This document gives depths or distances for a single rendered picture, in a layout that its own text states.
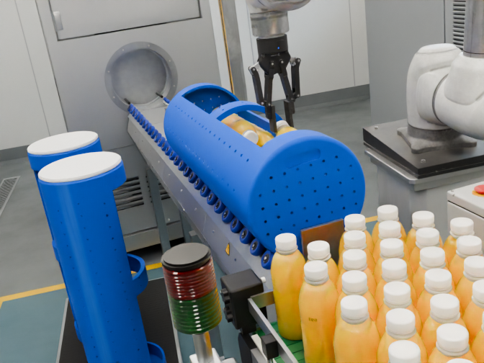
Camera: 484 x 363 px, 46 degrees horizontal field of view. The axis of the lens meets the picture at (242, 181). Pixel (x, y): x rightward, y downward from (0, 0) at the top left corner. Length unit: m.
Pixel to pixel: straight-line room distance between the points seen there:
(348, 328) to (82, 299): 1.36
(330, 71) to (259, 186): 5.58
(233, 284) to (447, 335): 0.49
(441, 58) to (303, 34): 5.01
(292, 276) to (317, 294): 0.12
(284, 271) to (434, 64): 0.79
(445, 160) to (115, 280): 1.14
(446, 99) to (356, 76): 5.34
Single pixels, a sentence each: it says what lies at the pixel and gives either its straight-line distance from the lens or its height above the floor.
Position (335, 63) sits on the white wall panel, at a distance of 6.75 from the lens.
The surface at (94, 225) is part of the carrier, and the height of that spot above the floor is 0.87.
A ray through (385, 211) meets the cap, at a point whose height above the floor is 1.11.
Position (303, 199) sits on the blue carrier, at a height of 1.10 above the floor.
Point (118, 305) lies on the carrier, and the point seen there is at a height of 0.55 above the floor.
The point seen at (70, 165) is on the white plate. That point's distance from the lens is 2.05.
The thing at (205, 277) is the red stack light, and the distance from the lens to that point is 0.72.
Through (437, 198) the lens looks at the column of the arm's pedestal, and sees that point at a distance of 1.67.
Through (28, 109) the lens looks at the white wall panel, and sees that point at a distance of 6.45.
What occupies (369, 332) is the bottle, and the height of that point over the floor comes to 1.07.
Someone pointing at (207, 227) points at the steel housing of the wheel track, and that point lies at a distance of 1.74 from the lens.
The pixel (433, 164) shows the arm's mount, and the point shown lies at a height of 1.03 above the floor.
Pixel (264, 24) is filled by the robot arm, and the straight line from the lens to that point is 1.39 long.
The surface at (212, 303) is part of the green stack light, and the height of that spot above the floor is 1.19.
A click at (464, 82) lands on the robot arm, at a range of 1.49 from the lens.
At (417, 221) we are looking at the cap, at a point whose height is 1.10.
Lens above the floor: 1.58
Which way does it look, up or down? 20 degrees down
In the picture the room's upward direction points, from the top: 8 degrees counter-clockwise
